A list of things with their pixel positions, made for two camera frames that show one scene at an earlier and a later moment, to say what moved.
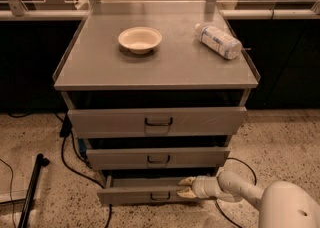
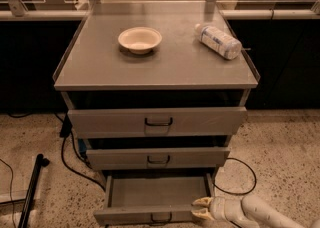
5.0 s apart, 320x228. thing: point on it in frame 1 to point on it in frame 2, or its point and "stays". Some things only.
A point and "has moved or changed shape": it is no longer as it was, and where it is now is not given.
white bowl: x=140 y=39 stays
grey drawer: x=142 y=191 has moved or changed shape
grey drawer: x=208 y=157 stays
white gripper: x=200 y=186 to x=220 y=208
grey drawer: x=156 y=122 stays
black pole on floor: x=40 y=161 stays
